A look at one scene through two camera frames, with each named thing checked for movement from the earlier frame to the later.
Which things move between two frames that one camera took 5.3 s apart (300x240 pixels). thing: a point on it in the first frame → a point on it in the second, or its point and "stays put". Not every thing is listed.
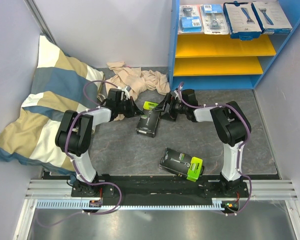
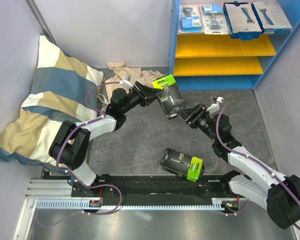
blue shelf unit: [223, 62] stays put
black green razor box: [182, 164] stays put
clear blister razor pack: [214, 19] stays put
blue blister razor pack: [189, 19] stays put
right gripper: [170, 100] → [192, 115]
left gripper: [134, 110] → [148, 92]
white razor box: [271, 17] stays put
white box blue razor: [242, 22] stays put
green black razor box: [148, 119] → [170, 97]
